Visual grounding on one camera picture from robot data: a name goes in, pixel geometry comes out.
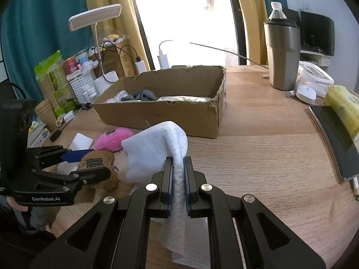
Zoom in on clear bag of plush toys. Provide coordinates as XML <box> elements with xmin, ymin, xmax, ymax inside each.
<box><xmin>99</xmin><ymin>32</ymin><xmax>130</xmax><ymax>46</ymax></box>

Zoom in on black monitor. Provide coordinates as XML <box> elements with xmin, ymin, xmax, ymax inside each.
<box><xmin>299</xmin><ymin>10</ymin><xmax>336</xmax><ymax>57</ymax></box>

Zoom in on narrow yellow curtain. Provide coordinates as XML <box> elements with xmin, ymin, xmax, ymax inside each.
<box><xmin>232</xmin><ymin>0</ymin><xmax>270</xmax><ymax>67</ymax></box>

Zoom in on white plastic container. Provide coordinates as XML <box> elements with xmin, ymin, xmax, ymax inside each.
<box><xmin>294</xmin><ymin>61</ymin><xmax>335</xmax><ymax>95</ymax></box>

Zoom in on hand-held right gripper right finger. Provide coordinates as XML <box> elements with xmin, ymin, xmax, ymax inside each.
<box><xmin>184</xmin><ymin>156</ymin><xmax>328</xmax><ymax>269</ymax></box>

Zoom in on yellow tissue pack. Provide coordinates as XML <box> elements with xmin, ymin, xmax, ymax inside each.
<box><xmin>324</xmin><ymin>84</ymin><xmax>359</xmax><ymax>144</ymax></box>

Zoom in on white plastic bag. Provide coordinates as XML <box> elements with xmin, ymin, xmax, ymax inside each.
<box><xmin>105</xmin><ymin>90</ymin><xmax>130</xmax><ymax>104</ymax></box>

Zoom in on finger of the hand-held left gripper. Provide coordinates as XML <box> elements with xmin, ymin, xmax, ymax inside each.
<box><xmin>36</xmin><ymin>145</ymin><xmax>96</xmax><ymax>166</ymax></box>
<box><xmin>31</xmin><ymin>165</ymin><xmax>112</xmax><ymax>187</ymax></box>

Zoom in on stack of brown paper cups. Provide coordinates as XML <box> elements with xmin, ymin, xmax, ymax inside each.
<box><xmin>35</xmin><ymin>99</ymin><xmax>57</xmax><ymax>132</ymax></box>

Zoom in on white cloth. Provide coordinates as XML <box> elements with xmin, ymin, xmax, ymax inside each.
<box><xmin>121</xmin><ymin>121</ymin><xmax>211</xmax><ymax>267</ymax></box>

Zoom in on red can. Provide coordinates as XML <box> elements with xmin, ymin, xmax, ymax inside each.
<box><xmin>63</xmin><ymin>56</ymin><xmax>81</xmax><ymax>75</ymax></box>

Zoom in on black smartphone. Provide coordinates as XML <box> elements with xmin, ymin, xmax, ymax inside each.
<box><xmin>308</xmin><ymin>104</ymin><xmax>359</xmax><ymax>185</ymax></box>

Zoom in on grey glove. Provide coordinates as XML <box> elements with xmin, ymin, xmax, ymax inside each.
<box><xmin>120</xmin><ymin>89</ymin><xmax>158</xmax><ymax>102</ymax></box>

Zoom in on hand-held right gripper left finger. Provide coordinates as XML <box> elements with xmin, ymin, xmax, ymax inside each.
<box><xmin>29</xmin><ymin>156</ymin><xmax>174</xmax><ymax>269</ymax></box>

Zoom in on white cabinet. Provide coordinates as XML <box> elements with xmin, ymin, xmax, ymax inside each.
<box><xmin>300</xmin><ymin>50</ymin><xmax>334</xmax><ymax>68</ymax></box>

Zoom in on steel tumbler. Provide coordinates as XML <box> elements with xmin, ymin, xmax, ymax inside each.
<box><xmin>263</xmin><ymin>18</ymin><xmax>301</xmax><ymax>91</ymax></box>

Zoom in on white plastic basket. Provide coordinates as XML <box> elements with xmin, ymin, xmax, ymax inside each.
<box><xmin>68</xmin><ymin>71</ymin><xmax>98</xmax><ymax>104</ymax></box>

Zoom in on white round device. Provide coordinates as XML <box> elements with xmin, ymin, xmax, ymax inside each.
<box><xmin>296</xmin><ymin>84</ymin><xmax>317</xmax><ymax>102</ymax></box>

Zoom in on brown cardboard box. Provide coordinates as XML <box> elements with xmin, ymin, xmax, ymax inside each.
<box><xmin>92</xmin><ymin>65</ymin><xmax>228</xmax><ymax>139</ymax></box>

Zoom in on white wet wipe packets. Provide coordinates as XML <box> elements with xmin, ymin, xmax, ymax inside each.
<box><xmin>27</xmin><ymin>121</ymin><xmax>51</xmax><ymax>148</ymax></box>

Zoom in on white charger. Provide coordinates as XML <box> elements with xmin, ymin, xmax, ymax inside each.
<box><xmin>157</xmin><ymin>50</ymin><xmax>172</xmax><ymax>69</ymax></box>
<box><xmin>134</xmin><ymin>56</ymin><xmax>147</xmax><ymax>75</ymax></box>

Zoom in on clear water bottle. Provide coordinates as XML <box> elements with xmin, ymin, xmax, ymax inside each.
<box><xmin>267</xmin><ymin>1</ymin><xmax>287</xmax><ymax>22</ymax></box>

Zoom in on white desk lamp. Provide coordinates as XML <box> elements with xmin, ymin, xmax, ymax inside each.
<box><xmin>68</xmin><ymin>4</ymin><xmax>123</xmax><ymax>93</ymax></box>

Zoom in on large teal curtain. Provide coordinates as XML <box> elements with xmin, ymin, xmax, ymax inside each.
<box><xmin>0</xmin><ymin>0</ymin><xmax>94</xmax><ymax>99</ymax></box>

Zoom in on white tissue packet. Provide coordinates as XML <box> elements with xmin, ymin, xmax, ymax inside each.
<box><xmin>68</xmin><ymin>133</ymin><xmax>95</xmax><ymax>151</ymax></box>

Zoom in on clear zip bag of swabs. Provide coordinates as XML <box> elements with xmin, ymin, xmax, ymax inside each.
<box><xmin>157</xmin><ymin>95</ymin><xmax>215</xmax><ymax>103</ymax></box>

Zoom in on black cable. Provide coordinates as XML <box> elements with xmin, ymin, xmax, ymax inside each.
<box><xmin>100</xmin><ymin>40</ymin><xmax>141</xmax><ymax>84</ymax></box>

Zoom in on person's left hand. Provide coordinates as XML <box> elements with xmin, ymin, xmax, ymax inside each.
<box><xmin>7</xmin><ymin>195</ymin><xmax>29</xmax><ymax>213</ymax></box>

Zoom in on pink plush toy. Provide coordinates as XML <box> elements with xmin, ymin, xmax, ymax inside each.
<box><xmin>93</xmin><ymin>127</ymin><xmax>135</xmax><ymax>152</ymax></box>

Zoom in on black door frame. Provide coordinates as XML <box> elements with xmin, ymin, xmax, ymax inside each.
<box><xmin>224</xmin><ymin>0</ymin><xmax>249</xmax><ymax>67</ymax></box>

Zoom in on green pack of paper cups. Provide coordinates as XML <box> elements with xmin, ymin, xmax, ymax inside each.
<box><xmin>34</xmin><ymin>50</ymin><xmax>74</xmax><ymax>119</ymax></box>

